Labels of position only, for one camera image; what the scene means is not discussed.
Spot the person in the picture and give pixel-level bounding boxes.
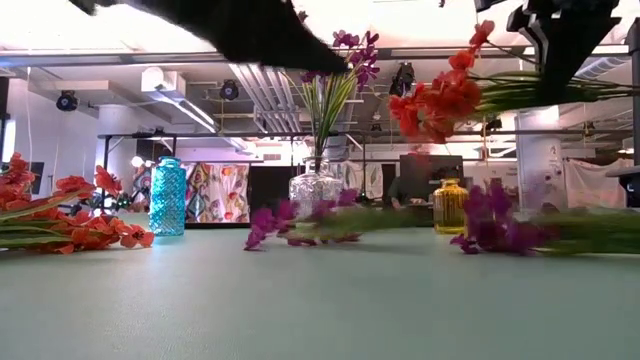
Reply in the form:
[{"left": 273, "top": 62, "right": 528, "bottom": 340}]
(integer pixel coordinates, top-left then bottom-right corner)
[{"left": 385, "top": 174, "right": 426, "bottom": 210}]

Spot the clear vase with purple flowers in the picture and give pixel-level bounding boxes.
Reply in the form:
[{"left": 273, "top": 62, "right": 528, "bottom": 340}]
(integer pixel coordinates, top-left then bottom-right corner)
[{"left": 287, "top": 29, "right": 381, "bottom": 166}]

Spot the blue textured glass vase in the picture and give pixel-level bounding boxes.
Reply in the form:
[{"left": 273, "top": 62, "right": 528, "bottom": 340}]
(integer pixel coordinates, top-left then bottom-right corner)
[{"left": 148, "top": 156, "right": 188, "bottom": 237}]

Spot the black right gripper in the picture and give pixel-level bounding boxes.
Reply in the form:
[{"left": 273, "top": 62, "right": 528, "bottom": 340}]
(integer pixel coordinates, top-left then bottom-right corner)
[{"left": 474, "top": 0, "right": 621, "bottom": 104}]

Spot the grey horizontal ceiling beam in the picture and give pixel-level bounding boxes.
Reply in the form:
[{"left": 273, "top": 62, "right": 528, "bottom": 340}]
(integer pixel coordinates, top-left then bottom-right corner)
[{"left": 0, "top": 45, "right": 631, "bottom": 69}]

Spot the dark background monitor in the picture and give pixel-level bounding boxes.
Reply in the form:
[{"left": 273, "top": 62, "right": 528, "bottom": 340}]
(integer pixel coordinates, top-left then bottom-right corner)
[{"left": 398, "top": 153, "right": 465, "bottom": 201}]

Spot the yellow ribbed glass vase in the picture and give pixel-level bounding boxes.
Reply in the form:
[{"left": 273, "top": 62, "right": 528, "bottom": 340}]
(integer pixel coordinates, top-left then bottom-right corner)
[{"left": 432, "top": 178, "right": 471, "bottom": 236}]

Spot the colourful floral curtain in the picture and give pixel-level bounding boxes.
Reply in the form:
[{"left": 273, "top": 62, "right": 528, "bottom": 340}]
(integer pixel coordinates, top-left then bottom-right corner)
[{"left": 180, "top": 162, "right": 251, "bottom": 225}]

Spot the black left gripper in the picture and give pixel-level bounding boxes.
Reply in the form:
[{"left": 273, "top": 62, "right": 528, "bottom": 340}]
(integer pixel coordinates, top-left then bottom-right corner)
[{"left": 69, "top": 0, "right": 350, "bottom": 73}]

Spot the black rig post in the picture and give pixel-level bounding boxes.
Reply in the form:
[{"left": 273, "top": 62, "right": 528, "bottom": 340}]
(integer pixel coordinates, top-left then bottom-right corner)
[{"left": 626, "top": 19, "right": 640, "bottom": 166}]

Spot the grey wall monitor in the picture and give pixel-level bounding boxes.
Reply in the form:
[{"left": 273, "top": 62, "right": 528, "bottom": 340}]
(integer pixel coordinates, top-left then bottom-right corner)
[{"left": 28, "top": 161, "right": 46, "bottom": 196}]

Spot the silver ribbed ventilation duct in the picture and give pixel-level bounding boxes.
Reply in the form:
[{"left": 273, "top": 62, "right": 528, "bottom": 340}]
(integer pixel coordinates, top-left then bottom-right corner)
[{"left": 574, "top": 55, "right": 629, "bottom": 81}]

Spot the black ceiling spotlight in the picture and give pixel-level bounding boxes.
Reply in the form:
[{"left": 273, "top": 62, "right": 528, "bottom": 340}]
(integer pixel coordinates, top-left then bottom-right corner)
[
  {"left": 218, "top": 78, "right": 240, "bottom": 102},
  {"left": 54, "top": 89, "right": 80, "bottom": 113},
  {"left": 388, "top": 62, "right": 416, "bottom": 99}
]

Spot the white round pillar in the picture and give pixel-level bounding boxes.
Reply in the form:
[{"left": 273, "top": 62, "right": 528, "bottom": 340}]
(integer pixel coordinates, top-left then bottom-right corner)
[{"left": 514, "top": 105, "right": 570, "bottom": 211}]

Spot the white ceiling air unit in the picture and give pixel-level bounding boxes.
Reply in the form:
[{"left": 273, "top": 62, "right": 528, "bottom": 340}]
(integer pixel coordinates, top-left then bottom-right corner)
[{"left": 139, "top": 66, "right": 187, "bottom": 95}]

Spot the clear cut glass vase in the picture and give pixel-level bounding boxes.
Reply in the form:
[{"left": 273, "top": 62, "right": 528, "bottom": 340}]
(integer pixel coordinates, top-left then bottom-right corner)
[{"left": 288, "top": 156, "right": 345, "bottom": 227}]

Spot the white hanging cloth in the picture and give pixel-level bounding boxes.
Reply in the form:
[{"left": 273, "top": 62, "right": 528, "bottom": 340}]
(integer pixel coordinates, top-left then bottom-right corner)
[{"left": 564, "top": 158, "right": 636, "bottom": 210}]

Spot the grey side desk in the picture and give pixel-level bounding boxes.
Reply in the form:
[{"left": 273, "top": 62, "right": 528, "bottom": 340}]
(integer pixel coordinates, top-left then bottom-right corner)
[{"left": 604, "top": 165, "right": 640, "bottom": 179}]

